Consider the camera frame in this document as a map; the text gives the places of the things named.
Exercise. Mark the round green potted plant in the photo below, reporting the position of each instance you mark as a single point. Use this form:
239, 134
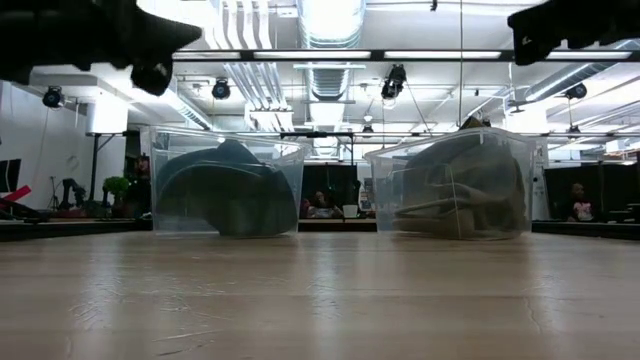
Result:
116, 187

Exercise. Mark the clear plastic bin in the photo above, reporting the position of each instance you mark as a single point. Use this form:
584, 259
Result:
530, 160
170, 150

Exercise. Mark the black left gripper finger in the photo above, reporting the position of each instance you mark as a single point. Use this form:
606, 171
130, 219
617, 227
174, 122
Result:
152, 80
160, 35

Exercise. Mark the black aluminium rig frame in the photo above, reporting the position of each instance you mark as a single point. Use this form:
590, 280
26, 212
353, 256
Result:
75, 227

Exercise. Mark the black desk partition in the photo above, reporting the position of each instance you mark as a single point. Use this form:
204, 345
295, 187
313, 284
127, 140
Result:
332, 177
615, 185

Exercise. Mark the silver ventilation duct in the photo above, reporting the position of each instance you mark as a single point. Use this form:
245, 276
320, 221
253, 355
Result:
330, 22

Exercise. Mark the white cup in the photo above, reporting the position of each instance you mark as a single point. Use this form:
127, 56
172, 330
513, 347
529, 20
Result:
350, 211

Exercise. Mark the black overhead light bar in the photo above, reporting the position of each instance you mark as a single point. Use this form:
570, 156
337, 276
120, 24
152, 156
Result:
377, 55

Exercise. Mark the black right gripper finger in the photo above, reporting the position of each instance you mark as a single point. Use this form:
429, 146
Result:
542, 30

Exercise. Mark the person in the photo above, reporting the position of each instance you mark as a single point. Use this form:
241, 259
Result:
324, 205
581, 205

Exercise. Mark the black wall screen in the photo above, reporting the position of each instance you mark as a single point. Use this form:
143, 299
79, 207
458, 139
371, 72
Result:
10, 175

